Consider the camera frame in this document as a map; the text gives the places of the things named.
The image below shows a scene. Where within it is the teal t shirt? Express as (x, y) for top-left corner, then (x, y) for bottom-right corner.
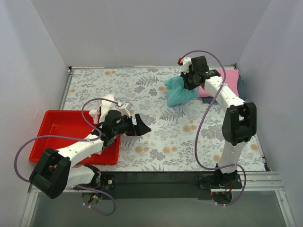
(164, 76), (198, 107)

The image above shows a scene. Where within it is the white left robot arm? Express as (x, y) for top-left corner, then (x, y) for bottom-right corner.
(29, 110), (151, 199)

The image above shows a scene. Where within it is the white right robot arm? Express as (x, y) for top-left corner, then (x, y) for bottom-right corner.
(178, 56), (257, 189)

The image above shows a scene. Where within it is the white t shirt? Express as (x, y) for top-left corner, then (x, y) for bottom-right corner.
(89, 94), (118, 124)

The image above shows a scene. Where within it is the folded pink t shirt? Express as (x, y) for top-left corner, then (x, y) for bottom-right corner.
(198, 70), (239, 98)

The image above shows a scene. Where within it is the red plastic tray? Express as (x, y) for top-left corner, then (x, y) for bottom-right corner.
(29, 110), (121, 165)

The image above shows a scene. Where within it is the folded dark blue t shirt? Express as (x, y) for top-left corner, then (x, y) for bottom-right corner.
(202, 76), (247, 104)

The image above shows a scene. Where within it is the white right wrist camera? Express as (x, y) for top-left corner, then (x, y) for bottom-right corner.
(178, 57), (192, 74)

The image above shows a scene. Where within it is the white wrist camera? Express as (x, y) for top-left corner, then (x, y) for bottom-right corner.
(117, 102), (133, 118)
(178, 57), (192, 74)

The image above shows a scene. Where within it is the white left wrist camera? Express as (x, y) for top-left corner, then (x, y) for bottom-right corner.
(117, 102), (133, 118)

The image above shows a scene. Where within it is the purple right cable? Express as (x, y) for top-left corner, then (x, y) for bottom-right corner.
(182, 50), (247, 207)

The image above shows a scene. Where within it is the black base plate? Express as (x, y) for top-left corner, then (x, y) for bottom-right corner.
(99, 172), (244, 202)

